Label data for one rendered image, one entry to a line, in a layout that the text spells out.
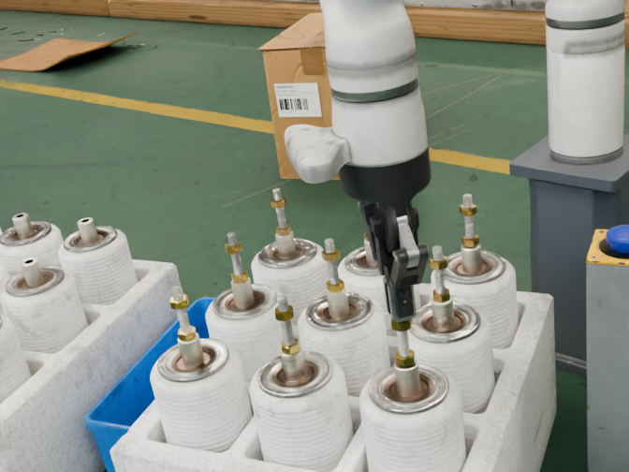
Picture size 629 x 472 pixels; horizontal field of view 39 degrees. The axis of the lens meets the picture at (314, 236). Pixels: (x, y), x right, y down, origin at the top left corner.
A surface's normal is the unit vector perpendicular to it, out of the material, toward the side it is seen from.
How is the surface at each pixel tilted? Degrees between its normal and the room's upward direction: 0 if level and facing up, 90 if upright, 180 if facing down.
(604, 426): 90
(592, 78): 90
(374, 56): 91
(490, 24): 90
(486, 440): 0
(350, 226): 0
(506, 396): 0
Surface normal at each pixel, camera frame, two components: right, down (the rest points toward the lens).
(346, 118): -0.72, 0.27
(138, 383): 0.91, 0.02
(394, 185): 0.14, 0.43
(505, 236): -0.14, -0.89
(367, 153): -0.37, 0.47
